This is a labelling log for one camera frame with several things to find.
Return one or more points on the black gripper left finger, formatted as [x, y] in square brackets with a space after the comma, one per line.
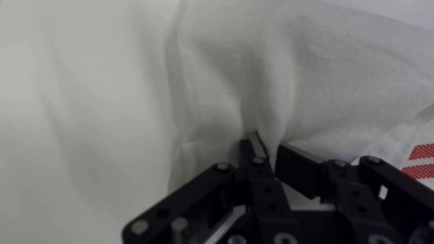
[253, 198]

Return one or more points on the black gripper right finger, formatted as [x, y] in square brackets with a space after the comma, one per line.
[357, 198]

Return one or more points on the white towel with red stripes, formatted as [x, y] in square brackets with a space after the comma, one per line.
[226, 68]

